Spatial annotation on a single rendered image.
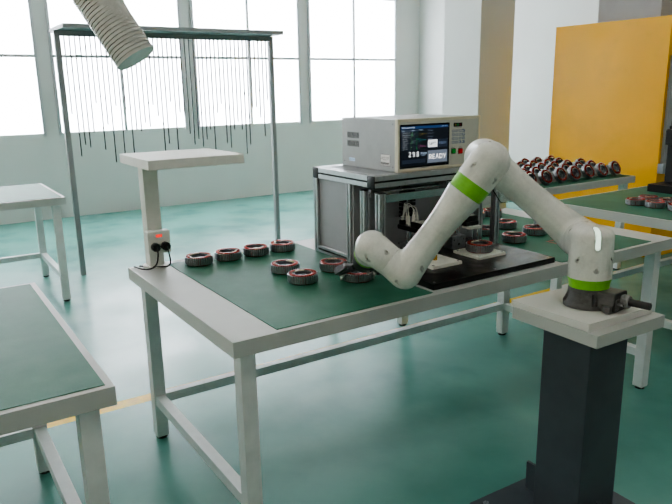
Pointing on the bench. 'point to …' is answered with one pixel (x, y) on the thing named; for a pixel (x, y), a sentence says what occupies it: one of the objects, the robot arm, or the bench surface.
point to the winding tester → (385, 152)
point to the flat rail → (414, 195)
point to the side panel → (333, 218)
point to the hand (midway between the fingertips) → (357, 274)
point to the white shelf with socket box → (158, 245)
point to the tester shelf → (380, 176)
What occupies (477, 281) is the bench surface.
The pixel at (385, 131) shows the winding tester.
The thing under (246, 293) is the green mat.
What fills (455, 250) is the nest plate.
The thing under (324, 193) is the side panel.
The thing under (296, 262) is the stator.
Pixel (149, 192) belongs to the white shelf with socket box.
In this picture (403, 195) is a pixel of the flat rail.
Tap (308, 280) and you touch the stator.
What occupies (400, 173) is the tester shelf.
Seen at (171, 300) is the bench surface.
